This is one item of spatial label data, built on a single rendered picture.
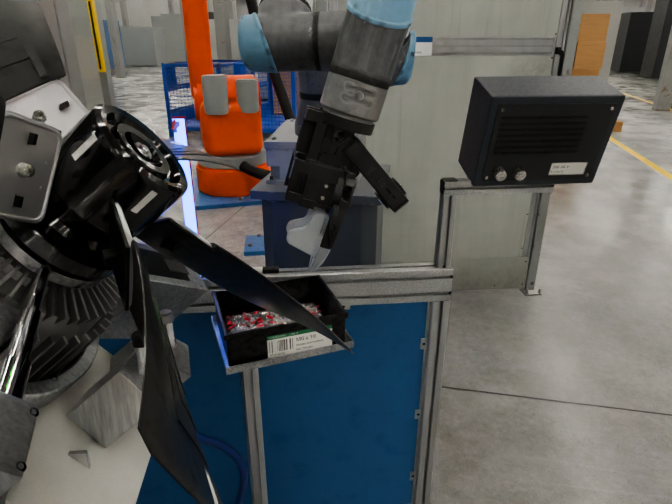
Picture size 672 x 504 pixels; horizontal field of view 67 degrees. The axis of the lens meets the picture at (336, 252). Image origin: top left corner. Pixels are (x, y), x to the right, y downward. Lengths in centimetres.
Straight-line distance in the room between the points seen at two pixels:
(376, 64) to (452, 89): 196
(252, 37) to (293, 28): 6
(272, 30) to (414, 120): 185
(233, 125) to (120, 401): 386
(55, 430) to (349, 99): 50
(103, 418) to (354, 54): 50
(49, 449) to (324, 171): 43
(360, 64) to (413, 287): 64
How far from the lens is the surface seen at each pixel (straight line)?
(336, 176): 62
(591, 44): 860
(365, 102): 61
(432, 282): 114
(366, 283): 110
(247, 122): 442
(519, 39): 266
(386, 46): 61
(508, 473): 191
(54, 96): 64
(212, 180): 449
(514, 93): 103
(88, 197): 53
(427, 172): 260
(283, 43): 72
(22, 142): 52
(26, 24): 69
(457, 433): 200
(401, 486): 153
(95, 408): 67
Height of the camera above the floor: 133
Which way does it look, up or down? 23 degrees down
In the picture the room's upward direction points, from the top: straight up
